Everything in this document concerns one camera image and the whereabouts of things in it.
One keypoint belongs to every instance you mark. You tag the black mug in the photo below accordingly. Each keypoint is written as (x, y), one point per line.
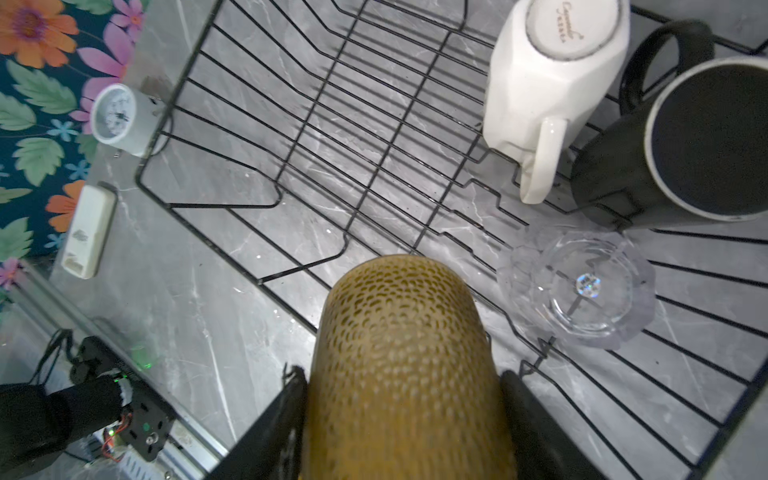
(690, 143)

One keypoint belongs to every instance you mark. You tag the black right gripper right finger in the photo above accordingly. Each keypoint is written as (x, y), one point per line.
(543, 449)

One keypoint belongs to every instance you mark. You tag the olive green glass cup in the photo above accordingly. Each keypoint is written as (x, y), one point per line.
(403, 384)

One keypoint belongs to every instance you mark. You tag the white remote control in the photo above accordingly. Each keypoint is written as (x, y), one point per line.
(88, 232)

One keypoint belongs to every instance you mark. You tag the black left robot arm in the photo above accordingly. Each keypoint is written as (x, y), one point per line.
(37, 426)

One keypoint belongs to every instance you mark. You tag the black wire dish rack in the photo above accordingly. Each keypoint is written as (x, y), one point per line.
(311, 136)

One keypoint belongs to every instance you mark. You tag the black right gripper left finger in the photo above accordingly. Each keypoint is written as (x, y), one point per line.
(271, 448)

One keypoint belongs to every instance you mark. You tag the white faceted mug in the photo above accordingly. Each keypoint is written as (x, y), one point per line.
(552, 64)

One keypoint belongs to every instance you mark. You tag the white alarm clock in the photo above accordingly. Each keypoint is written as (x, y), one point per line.
(125, 118)

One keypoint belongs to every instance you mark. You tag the clear glass cup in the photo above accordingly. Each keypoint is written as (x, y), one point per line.
(591, 288)

